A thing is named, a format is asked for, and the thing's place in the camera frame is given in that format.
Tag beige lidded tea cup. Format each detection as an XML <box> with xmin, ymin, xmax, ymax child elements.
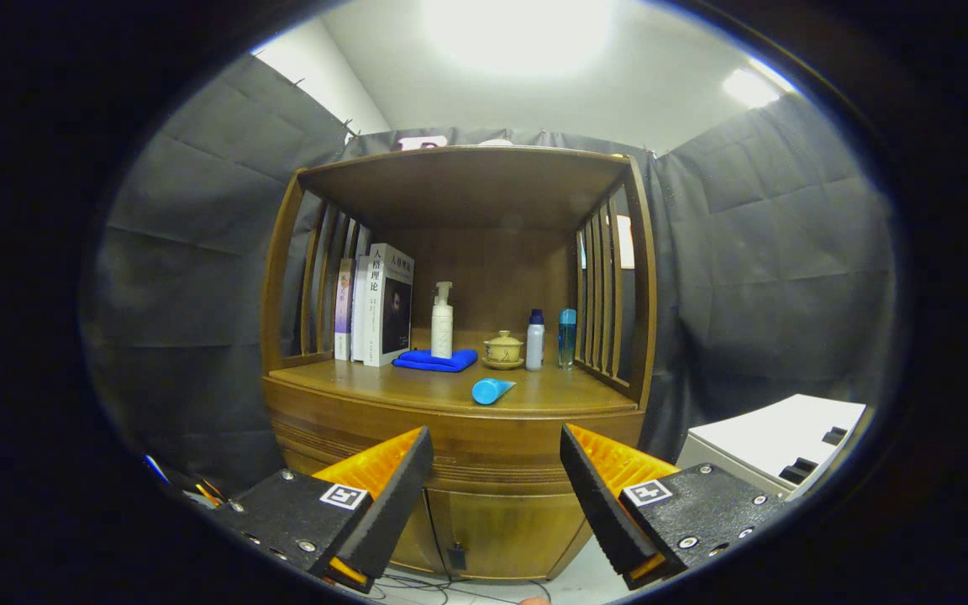
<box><xmin>482</xmin><ymin>330</ymin><xmax>526</xmax><ymax>371</ymax></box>

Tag small ceiling light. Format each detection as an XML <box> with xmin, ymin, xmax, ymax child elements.
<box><xmin>721</xmin><ymin>67</ymin><xmax>783</xmax><ymax>110</ymax></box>

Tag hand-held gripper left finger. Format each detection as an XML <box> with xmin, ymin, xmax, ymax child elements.
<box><xmin>215</xmin><ymin>424</ymin><xmax>434</xmax><ymax>593</ymax></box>

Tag blue and white tube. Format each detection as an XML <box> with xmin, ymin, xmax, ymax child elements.
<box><xmin>471</xmin><ymin>377</ymin><xmax>517</xmax><ymax>406</ymax></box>

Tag black floor cables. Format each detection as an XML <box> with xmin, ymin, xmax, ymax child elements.
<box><xmin>366</xmin><ymin>571</ymin><xmax>552</xmax><ymax>605</ymax></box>

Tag blue folded cloth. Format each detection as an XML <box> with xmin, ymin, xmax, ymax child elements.
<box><xmin>392</xmin><ymin>349</ymin><xmax>479</xmax><ymax>373</ymax></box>

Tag black backdrop cloth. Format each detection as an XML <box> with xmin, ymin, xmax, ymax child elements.
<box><xmin>81</xmin><ymin>55</ymin><xmax>901</xmax><ymax>497</ymax></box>

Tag wooden cabinet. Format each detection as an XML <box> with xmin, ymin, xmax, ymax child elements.
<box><xmin>259</xmin><ymin>145</ymin><xmax>660</xmax><ymax>582</ymax></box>

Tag teal blue bottle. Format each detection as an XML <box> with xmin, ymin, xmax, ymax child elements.
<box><xmin>558</xmin><ymin>308</ymin><xmax>577</xmax><ymax>370</ymax></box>

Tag purple book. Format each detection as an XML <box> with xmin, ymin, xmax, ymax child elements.
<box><xmin>334</xmin><ymin>258</ymin><xmax>356</xmax><ymax>362</ymax></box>

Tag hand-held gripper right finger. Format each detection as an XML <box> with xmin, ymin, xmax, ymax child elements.
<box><xmin>560</xmin><ymin>423</ymin><xmax>787</xmax><ymax>589</ymax></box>

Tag white pump bottle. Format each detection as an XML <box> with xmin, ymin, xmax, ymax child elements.
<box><xmin>431</xmin><ymin>281</ymin><xmax>455</xmax><ymax>360</ymax></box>

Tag thin white book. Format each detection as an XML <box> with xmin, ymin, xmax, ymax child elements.
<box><xmin>350</xmin><ymin>255</ymin><xmax>371</xmax><ymax>364</ymax></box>

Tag wooden countertop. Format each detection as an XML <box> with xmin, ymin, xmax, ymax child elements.
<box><xmin>268</xmin><ymin>349</ymin><xmax>640</xmax><ymax>418</ymax></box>

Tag white plastic box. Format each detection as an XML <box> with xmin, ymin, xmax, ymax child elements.
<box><xmin>676</xmin><ymin>393</ymin><xmax>867</xmax><ymax>502</ymax></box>

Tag white bottle with dark cap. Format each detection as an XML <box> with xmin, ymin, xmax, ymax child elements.
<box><xmin>526</xmin><ymin>309</ymin><xmax>545</xmax><ymax>372</ymax></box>

